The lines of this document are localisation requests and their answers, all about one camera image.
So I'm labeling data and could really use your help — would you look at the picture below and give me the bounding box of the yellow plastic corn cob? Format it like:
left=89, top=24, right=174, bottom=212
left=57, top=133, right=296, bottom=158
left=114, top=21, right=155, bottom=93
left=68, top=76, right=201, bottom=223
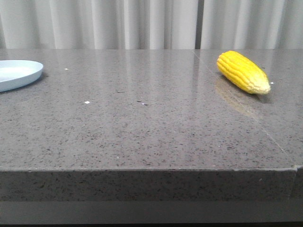
left=216, top=51, right=271, bottom=95

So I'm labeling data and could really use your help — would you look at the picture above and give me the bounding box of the light blue round plate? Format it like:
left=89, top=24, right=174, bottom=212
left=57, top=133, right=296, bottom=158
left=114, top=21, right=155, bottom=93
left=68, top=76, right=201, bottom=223
left=0, top=60, right=44, bottom=92

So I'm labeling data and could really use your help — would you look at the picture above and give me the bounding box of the grey pleated curtain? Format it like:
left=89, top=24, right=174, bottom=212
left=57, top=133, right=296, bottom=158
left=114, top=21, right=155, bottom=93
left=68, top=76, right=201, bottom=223
left=0, top=0, right=303, bottom=49

